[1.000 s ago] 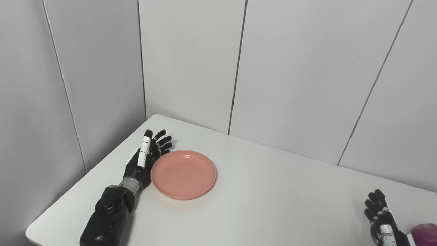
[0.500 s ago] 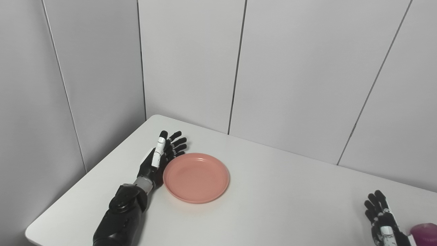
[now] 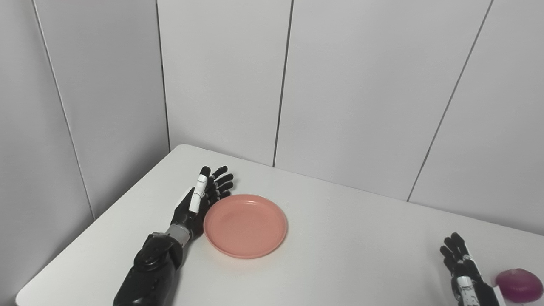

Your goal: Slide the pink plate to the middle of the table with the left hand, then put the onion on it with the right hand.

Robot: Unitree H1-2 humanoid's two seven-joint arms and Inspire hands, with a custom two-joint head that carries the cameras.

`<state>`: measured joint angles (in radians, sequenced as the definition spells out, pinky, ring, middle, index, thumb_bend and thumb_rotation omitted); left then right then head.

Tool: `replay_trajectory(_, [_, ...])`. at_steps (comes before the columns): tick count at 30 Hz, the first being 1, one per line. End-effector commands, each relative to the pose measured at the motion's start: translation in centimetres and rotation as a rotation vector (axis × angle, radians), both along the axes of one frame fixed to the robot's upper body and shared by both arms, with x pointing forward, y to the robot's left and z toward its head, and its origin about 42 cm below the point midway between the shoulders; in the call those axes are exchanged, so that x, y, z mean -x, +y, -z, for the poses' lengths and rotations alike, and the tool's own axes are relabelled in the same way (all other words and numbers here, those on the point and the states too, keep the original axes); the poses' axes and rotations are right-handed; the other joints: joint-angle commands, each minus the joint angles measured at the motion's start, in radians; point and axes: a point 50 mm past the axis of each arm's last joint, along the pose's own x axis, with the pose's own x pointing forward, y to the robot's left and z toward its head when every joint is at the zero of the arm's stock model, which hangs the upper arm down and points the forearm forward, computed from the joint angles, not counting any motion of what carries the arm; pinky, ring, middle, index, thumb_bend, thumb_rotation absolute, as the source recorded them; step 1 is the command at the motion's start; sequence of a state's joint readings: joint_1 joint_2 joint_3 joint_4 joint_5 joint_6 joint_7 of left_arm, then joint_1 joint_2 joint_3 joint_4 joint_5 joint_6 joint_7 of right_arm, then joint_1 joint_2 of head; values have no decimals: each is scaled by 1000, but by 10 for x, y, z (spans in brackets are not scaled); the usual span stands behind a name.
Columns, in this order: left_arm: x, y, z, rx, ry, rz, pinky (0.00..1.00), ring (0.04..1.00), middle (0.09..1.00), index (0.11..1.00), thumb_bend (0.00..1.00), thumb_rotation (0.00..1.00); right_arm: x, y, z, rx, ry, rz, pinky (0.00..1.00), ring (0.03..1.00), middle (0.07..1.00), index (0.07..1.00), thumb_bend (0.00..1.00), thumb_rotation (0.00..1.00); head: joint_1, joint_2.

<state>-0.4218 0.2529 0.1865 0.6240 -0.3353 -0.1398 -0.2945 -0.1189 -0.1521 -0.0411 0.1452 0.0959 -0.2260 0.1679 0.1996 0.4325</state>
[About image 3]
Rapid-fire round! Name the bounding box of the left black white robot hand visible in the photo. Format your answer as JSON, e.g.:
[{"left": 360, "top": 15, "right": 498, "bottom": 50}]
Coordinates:
[{"left": 170, "top": 166, "right": 235, "bottom": 232}]

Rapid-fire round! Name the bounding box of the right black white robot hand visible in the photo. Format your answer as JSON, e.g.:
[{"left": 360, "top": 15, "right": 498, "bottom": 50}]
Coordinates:
[{"left": 440, "top": 232, "right": 502, "bottom": 306}]

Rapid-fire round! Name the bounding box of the pink plastic plate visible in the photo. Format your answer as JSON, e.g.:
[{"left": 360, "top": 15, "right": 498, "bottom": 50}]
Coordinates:
[{"left": 203, "top": 194, "right": 288, "bottom": 260}]

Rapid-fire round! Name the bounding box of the red onion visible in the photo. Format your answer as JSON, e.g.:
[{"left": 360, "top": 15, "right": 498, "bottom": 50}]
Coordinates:
[{"left": 495, "top": 268, "right": 544, "bottom": 303}]

